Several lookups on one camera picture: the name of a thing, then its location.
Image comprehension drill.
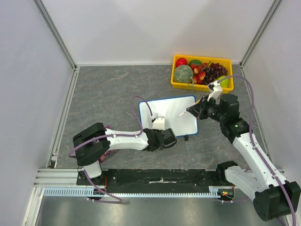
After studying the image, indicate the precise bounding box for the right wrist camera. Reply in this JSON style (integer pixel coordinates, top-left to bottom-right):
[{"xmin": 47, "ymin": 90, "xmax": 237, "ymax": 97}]
[{"xmin": 207, "ymin": 81, "xmax": 222, "ymax": 101}]

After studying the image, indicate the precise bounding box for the blue framed whiteboard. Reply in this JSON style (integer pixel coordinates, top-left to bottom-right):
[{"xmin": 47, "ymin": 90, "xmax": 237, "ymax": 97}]
[{"xmin": 138, "ymin": 95, "xmax": 199, "ymax": 137}]

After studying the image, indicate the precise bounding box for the red apple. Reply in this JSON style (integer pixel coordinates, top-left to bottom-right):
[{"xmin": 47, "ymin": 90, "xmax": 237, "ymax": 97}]
[{"xmin": 175, "ymin": 57, "xmax": 188, "ymax": 67}]

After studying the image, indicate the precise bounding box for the white orange marker pen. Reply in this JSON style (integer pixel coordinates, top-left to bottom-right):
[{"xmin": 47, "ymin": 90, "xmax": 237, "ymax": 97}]
[{"xmin": 178, "ymin": 99, "xmax": 201, "ymax": 117}]

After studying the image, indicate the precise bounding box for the green round fruit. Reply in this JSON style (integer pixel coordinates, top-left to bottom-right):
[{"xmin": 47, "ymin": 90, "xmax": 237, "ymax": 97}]
[{"xmin": 188, "ymin": 59, "xmax": 202, "ymax": 66}]

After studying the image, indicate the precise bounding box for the yellow plastic fruit bin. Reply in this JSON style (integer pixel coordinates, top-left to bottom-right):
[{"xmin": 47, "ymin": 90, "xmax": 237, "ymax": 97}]
[{"xmin": 171, "ymin": 55, "xmax": 233, "ymax": 91}]

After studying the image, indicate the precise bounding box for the green pear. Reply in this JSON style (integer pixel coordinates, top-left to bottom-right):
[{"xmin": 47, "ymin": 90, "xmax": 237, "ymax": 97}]
[{"xmin": 216, "ymin": 75, "xmax": 229, "ymax": 88}]

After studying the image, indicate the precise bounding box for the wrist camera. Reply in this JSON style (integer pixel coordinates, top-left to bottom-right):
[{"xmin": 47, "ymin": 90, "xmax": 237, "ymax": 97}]
[
  {"xmin": 151, "ymin": 117, "xmax": 165, "ymax": 130},
  {"xmin": 207, "ymin": 81, "xmax": 222, "ymax": 101}
]

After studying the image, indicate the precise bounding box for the purple snack bag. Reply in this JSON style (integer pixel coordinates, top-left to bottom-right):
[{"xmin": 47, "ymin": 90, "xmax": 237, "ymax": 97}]
[{"xmin": 98, "ymin": 126, "xmax": 116, "ymax": 164}]

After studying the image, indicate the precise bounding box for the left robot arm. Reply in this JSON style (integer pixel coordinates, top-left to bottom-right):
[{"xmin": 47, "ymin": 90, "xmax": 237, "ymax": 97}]
[{"xmin": 72, "ymin": 122, "xmax": 177, "ymax": 185}]

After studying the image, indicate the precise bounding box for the white slotted cable duct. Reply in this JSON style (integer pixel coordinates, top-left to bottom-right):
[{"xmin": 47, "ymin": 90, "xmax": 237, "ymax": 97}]
[{"xmin": 44, "ymin": 187, "xmax": 222, "ymax": 198}]

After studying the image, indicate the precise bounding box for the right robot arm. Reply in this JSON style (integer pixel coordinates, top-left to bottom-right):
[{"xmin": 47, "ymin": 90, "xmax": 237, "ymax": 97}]
[{"xmin": 186, "ymin": 94, "xmax": 301, "ymax": 225}]

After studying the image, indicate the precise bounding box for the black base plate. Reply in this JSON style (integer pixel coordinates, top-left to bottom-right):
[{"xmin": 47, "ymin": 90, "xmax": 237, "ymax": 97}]
[{"xmin": 92, "ymin": 169, "xmax": 235, "ymax": 193}]

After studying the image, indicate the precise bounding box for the green netted melon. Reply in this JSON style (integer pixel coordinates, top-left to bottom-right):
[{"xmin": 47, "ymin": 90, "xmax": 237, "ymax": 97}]
[{"xmin": 174, "ymin": 65, "xmax": 193, "ymax": 83}]

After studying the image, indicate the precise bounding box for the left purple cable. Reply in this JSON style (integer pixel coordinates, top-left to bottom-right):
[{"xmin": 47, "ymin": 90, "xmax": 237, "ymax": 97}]
[{"xmin": 67, "ymin": 95, "xmax": 156, "ymax": 203}]

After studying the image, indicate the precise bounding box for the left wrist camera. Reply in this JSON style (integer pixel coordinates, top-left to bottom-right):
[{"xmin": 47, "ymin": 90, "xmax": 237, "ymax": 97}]
[{"xmin": 151, "ymin": 117, "xmax": 165, "ymax": 130}]

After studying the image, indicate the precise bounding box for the dark purple grape bunch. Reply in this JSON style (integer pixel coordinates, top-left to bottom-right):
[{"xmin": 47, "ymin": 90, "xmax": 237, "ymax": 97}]
[{"xmin": 202, "ymin": 63, "xmax": 228, "ymax": 85}]

